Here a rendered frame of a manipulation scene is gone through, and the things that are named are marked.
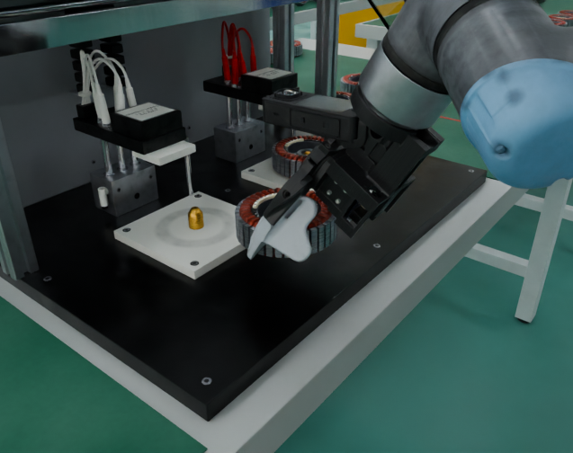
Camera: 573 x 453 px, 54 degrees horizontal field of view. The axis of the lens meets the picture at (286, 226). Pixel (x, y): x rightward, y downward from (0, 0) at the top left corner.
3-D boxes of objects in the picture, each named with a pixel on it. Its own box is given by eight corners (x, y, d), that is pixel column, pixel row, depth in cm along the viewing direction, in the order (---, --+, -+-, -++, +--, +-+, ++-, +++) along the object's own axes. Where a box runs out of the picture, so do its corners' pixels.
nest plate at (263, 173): (371, 172, 91) (371, 164, 91) (317, 204, 81) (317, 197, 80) (298, 150, 99) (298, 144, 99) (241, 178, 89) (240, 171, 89)
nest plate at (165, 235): (277, 229, 75) (277, 221, 74) (194, 279, 65) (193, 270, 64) (199, 198, 83) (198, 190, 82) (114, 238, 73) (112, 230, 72)
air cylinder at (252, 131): (265, 150, 99) (264, 120, 97) (237, 164, 94) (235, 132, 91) (244, 144, 102) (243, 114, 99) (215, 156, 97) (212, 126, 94)
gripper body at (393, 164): (344, 244, 53) (416, 155, 44) (283, 182, 55) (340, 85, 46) (386, 214, 58) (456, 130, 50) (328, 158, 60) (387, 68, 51)
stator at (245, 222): (355, 230, 64) (357, 200, 62) (295, 273, 56) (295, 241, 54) (279, 204, 70) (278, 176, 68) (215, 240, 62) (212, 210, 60)
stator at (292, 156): (356, 167, 90) (358, 146, 88) (308, 189, 83) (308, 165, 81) (306, 149, 97) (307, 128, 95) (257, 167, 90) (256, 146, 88)
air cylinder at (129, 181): (159, 199, 83) (155, 164, 80) (117, 217, 78) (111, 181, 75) (137, 189, 86) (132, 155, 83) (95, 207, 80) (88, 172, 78)
